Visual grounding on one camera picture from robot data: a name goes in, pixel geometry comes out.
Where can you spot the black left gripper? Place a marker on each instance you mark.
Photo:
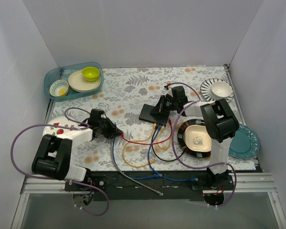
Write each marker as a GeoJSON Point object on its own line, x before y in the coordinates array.
{"type": "Point", "coordinates": [108, 129]}

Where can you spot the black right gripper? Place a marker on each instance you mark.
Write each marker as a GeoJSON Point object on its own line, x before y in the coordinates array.
{"type": "Point", "coordinates": [166, 105]}

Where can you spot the black network switch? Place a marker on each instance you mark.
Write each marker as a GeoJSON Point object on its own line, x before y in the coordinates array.
{"type": "Point", "coordinates": [158, 119]}

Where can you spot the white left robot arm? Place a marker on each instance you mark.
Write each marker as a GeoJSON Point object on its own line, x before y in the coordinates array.
{"type": "Point", "coordinates": [53, 157]}

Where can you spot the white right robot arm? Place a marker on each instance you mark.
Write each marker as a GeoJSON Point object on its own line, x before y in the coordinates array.
{"type": "Point", "coordinates": [220, 122]}

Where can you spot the floral table mat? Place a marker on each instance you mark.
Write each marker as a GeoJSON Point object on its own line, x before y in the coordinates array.
{"type": "Point", "coordinates": [122, 96]}

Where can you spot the square panda dish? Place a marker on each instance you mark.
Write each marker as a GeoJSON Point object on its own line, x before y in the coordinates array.
{"type": "Point", "coordinates": [197, 139]}

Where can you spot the striped blue white plate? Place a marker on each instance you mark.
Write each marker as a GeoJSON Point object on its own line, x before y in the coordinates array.
{"type": "Point", "coordinates": [205, 88]}

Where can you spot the strawberry pattern plate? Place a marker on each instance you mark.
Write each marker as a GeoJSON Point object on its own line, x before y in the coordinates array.
{"type": "Point", "coordinates": [59, 125]}

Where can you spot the cream plate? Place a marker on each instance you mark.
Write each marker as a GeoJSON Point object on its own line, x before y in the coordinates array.
{"type": "Point", "coordinates": [78, 83]}

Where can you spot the lime green bowl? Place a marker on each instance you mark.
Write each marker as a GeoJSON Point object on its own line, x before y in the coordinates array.
{"type": "Point", "coordinates": [90, 74]}

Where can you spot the black striped round plate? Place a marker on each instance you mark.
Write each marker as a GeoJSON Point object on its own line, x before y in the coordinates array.
{"type": "Point", "coordinates": [181, 142]}

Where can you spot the white bowl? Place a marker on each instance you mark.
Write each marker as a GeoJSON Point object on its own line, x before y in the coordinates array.
{"type": "Point", "coordinates": [220, 90]}

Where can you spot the small patterned bowl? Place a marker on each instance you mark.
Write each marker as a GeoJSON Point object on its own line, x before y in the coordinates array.
{"type": "Point", "coordinates": [59, 88]}

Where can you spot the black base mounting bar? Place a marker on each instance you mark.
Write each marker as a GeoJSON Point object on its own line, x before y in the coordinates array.
{"type": "Point", "coordinates": [188, 185]}

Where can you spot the teal plastic tray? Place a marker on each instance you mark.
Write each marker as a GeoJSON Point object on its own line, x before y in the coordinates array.
{"type": "Point", "coordinates": [63, 73]}

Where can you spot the teal scalloped plate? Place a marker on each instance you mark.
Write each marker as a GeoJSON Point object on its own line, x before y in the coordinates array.
{"type": "Point", "coordinates": [245, 144]}

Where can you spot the aluminium frame rail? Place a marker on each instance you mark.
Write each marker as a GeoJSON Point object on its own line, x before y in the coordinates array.
{"type": "Point", "coordinates": [246, 183]}

